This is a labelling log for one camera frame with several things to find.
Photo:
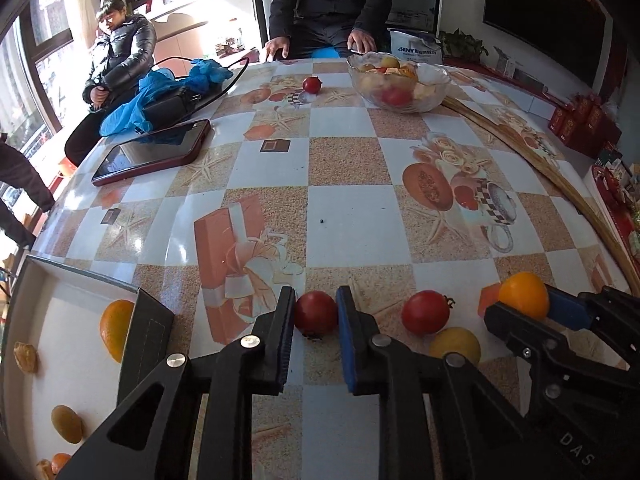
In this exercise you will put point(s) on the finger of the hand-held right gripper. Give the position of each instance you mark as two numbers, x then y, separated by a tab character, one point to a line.
567	307
520	335

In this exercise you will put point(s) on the white bag blue print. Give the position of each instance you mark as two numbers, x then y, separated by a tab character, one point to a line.
415	45

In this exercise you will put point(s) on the small red cherry tomato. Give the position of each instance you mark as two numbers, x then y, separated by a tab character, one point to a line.
312	84

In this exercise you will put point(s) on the row of red gift boxes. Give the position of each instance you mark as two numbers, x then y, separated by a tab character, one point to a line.
585	120

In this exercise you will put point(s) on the small white carton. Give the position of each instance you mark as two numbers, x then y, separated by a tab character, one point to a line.
505	62

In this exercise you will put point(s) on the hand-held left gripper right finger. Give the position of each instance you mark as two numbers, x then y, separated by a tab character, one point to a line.
352	340

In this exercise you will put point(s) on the green potted plant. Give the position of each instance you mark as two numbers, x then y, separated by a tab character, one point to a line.
462	45

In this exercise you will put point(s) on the phone in red case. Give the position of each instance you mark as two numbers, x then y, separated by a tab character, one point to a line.
150	152

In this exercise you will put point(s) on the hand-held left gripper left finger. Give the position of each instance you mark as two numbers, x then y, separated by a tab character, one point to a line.
280	340

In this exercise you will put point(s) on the white shallow box grey rim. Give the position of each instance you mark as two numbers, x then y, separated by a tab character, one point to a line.
75	310

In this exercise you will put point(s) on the blue plastic stool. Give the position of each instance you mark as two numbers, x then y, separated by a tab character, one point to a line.
330	53

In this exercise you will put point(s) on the red apple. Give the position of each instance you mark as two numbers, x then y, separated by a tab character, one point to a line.
396	96

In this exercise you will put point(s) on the curved wooden strip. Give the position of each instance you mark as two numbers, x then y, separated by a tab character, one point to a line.
470	112

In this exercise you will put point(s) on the black power adapter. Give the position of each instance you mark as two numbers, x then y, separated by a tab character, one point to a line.
167	102

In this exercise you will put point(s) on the brown kiwi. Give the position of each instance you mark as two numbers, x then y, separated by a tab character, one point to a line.
66	424

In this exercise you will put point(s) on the black television screen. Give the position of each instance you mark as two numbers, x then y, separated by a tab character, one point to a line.
545	15

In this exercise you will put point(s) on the blue plastic bag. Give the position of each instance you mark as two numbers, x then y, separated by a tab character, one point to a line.
120	115

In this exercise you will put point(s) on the yellow tomato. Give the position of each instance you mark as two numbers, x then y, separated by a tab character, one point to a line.
455	342
522	292

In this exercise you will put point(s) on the glass fruit bowl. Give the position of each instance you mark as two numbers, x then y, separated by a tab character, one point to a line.
435	80

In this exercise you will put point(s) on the red tray of snacks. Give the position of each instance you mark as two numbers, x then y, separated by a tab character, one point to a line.
620	195

